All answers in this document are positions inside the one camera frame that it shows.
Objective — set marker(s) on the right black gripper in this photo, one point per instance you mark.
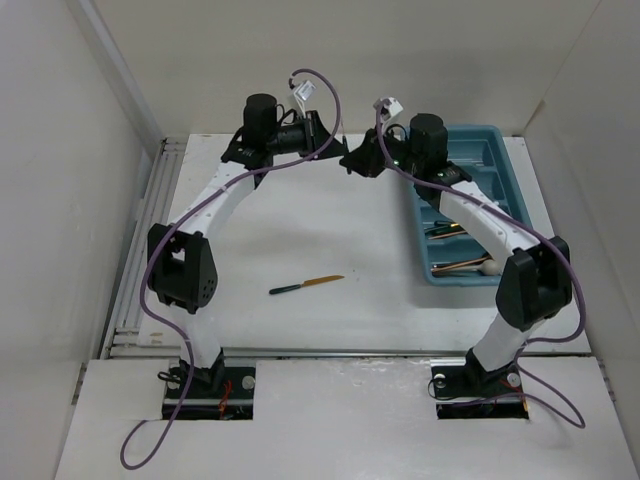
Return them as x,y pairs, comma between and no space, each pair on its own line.
364,159

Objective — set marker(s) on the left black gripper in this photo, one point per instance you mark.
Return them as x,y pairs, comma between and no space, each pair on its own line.
316,135

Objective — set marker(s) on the rose copper fork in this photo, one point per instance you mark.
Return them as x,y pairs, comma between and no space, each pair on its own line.
443,234

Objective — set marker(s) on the white plastic spoon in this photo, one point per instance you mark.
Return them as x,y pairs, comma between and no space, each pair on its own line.
489,268

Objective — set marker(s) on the gold fork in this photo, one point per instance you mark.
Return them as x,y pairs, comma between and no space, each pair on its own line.
445,225

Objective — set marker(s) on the copper spoon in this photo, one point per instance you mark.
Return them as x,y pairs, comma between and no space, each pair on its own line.
462,266

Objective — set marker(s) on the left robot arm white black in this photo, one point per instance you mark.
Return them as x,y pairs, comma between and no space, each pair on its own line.
181,270

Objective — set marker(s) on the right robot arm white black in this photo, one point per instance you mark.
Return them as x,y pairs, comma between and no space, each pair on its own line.
536,277

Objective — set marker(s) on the blue plastic cutlery tray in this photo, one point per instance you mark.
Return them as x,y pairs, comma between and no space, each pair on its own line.
481,151

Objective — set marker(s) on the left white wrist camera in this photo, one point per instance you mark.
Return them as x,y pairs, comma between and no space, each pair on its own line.
300,95

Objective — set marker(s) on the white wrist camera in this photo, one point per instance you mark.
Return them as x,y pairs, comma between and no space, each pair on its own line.
300,95
388,108

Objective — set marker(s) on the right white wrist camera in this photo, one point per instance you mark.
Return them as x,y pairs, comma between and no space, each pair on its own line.
388,108

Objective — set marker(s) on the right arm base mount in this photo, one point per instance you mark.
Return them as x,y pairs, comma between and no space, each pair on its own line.
458,399

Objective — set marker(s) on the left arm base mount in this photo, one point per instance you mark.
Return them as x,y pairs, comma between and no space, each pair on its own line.
230,399

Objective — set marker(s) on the aluminium rail frame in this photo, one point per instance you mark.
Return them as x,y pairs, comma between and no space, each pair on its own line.
125,314

